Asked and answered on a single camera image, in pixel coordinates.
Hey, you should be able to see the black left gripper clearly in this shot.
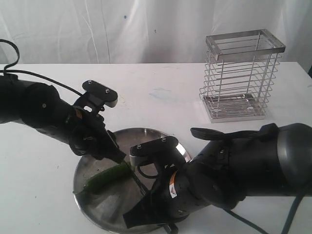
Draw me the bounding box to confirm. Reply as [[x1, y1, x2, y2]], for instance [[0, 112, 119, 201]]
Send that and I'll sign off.
[[63, 97, 126, 164]]

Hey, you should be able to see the white backdrop curtain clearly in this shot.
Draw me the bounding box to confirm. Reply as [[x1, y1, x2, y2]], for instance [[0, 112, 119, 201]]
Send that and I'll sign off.
[[0, 0, 312, 70]]

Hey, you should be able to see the round stainless steel plate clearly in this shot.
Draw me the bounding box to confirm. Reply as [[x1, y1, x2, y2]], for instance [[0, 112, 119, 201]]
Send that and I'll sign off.
[[72, 127, 192, 229]]

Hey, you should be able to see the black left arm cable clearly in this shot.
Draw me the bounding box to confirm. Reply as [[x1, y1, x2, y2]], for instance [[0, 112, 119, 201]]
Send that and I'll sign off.
[[0, 39, 83, 97]]

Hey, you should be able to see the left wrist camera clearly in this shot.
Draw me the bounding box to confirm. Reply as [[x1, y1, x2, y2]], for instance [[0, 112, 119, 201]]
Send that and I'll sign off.
[[74, 80, 118, 114]]

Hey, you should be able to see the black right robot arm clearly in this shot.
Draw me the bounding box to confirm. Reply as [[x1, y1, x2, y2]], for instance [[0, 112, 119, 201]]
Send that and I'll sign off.
[[123, 123, 312, 234]]

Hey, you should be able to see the black handled kitchen knife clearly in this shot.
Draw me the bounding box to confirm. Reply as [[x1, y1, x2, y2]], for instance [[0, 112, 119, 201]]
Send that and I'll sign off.
[[123, 160, 148, 195]]

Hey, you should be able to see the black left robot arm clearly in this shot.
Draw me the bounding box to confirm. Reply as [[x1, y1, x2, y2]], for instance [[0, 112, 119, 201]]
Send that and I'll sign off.
[[0, 74, 126, 163]]

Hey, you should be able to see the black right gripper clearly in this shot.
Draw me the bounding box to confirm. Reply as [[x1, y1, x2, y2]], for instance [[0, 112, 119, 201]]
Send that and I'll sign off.
[[123, 157, 213, 229]]

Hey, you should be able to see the green cucumber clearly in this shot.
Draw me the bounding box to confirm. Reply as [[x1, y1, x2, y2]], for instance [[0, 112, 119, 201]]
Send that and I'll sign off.
[[73, 162, 133, 195]]

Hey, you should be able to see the wire metal utensil basket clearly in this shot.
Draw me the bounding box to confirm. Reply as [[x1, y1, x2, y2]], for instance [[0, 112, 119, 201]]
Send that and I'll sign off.
[[199, 29, 286, 123]]

